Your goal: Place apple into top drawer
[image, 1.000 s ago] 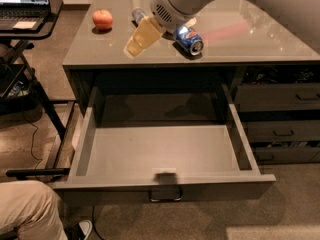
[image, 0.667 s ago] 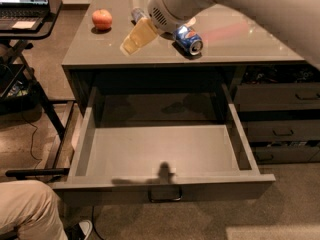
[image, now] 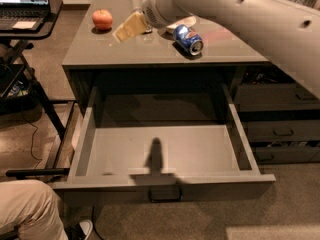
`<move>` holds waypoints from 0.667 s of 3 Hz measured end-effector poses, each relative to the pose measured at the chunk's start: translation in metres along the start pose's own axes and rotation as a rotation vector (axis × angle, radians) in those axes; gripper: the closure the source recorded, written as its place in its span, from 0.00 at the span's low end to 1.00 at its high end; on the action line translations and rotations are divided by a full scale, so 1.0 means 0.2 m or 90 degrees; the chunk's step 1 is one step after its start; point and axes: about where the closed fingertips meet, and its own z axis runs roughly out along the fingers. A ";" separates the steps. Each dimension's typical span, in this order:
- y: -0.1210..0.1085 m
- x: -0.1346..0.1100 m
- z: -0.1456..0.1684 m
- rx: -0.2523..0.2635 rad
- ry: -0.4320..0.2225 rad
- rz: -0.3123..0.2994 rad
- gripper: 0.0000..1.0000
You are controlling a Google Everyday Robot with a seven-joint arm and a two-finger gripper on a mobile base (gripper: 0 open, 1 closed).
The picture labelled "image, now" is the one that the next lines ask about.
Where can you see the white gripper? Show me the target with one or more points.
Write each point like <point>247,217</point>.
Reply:
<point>156,13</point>

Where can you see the red apple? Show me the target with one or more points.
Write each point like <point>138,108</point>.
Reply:
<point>102,19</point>

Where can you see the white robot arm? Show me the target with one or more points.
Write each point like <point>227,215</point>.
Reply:
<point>286,33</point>

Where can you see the open grey top drawer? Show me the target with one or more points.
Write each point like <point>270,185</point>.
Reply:
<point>194,140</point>

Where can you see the grey middle right drawer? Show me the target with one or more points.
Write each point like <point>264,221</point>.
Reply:
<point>274,97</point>

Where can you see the grey bottom right drawer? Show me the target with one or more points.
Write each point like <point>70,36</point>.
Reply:
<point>287,155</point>

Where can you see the grey lower right drawer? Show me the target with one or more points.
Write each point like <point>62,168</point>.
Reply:
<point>292,130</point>

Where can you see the grey cabinet desk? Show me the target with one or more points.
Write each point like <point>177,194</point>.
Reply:
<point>91,52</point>

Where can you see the white paper bowl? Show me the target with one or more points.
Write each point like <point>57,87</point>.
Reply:
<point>189,22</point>

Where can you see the blue Pepsi can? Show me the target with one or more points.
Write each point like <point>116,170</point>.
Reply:
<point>188,40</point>

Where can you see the open laptop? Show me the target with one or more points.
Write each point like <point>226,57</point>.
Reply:
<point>23,15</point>

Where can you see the black laptop stand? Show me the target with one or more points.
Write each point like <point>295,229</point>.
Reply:
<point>58,111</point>

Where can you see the person's leg beige trousers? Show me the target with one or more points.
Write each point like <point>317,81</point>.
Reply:
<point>31,207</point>

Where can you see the black white sneaker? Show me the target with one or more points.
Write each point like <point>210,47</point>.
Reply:
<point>80,231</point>

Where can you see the metal drawer handle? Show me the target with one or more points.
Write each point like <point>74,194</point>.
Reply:
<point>160,194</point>

